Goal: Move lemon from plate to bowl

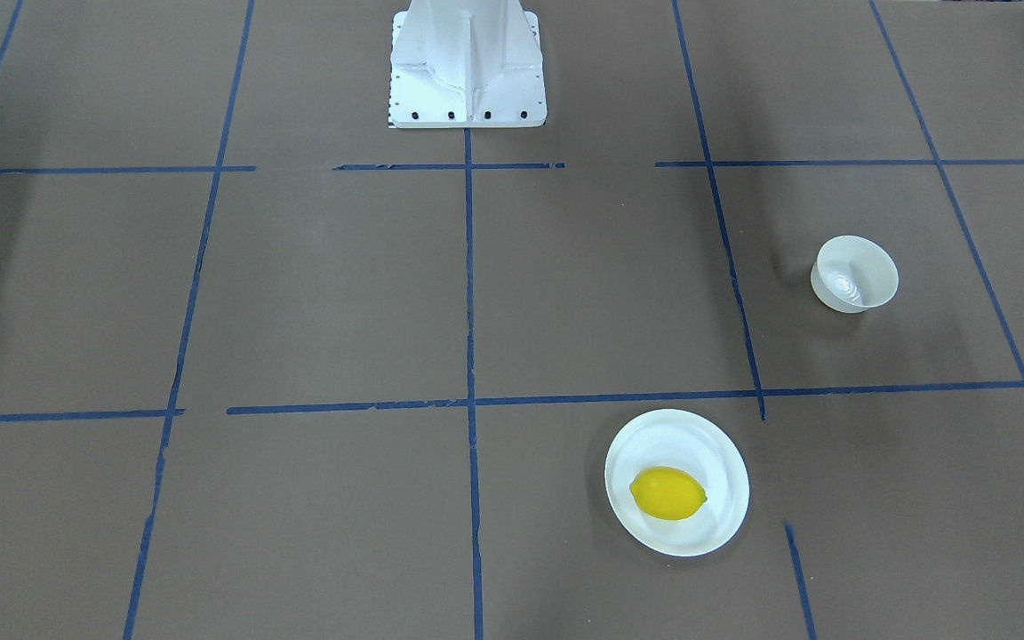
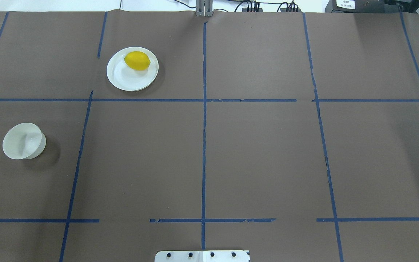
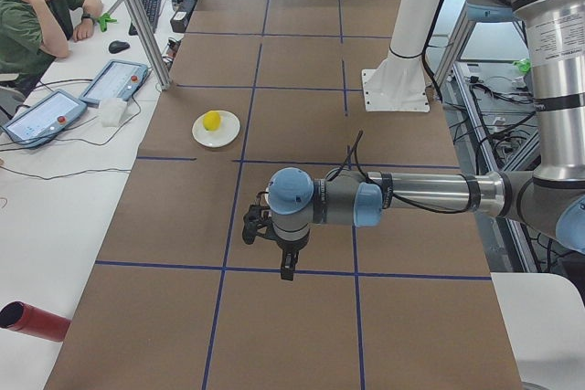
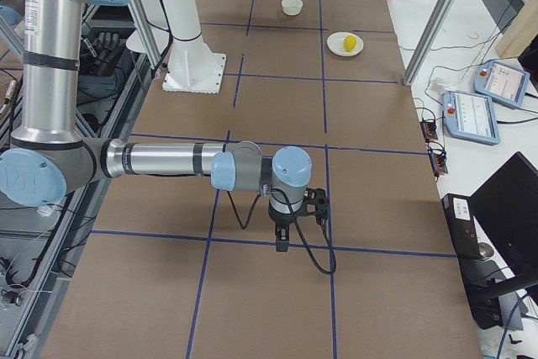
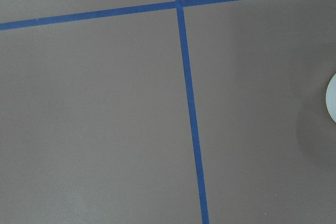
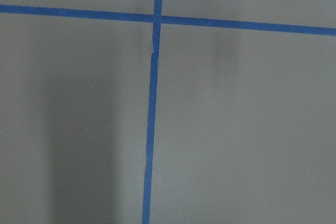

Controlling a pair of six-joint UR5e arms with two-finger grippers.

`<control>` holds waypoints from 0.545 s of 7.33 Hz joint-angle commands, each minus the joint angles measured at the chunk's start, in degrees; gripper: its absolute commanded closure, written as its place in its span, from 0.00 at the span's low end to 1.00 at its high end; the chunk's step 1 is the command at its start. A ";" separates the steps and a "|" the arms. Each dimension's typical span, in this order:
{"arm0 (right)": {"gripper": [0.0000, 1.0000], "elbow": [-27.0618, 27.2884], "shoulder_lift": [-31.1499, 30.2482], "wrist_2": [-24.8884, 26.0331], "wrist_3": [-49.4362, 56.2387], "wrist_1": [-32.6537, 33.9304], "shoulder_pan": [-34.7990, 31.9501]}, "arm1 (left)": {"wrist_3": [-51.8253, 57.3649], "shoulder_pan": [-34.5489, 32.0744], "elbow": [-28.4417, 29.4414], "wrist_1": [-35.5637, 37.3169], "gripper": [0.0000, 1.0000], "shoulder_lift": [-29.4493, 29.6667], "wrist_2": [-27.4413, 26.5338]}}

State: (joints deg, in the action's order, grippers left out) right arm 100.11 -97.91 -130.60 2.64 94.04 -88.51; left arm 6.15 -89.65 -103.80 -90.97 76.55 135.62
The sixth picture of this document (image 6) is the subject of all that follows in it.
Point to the blue tape line crosswise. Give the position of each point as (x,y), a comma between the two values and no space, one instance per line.
(173,20)

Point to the blue tape line lengthwise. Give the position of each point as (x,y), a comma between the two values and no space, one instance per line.
(150,131)

